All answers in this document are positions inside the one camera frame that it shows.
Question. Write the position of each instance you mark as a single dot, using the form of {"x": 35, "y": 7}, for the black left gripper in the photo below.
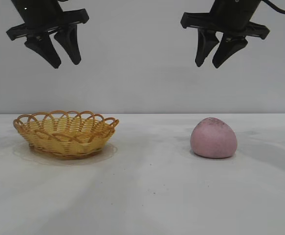
{"x": 42, "y": 14}

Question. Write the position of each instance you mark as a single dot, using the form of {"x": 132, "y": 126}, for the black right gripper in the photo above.
{"x": 230, "y": 14}

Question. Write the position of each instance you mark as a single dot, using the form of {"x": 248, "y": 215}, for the pink peach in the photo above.
{"x": 213, "y": 139}

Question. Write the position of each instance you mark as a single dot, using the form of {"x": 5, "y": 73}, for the yellow woven wicker basket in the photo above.
{"x": 66, "y": 147}

